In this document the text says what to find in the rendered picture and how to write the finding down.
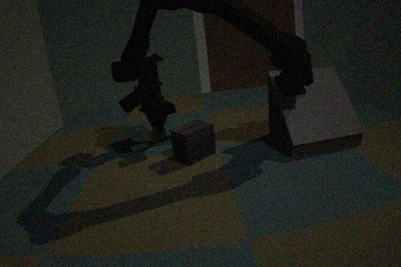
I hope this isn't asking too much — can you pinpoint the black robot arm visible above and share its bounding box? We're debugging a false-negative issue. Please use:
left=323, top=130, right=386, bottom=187
left=110, top=0, right=313, bottom=113

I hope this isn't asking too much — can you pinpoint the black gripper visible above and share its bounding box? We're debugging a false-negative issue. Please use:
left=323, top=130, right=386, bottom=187
left=137, top=78, right=176, bottom=135

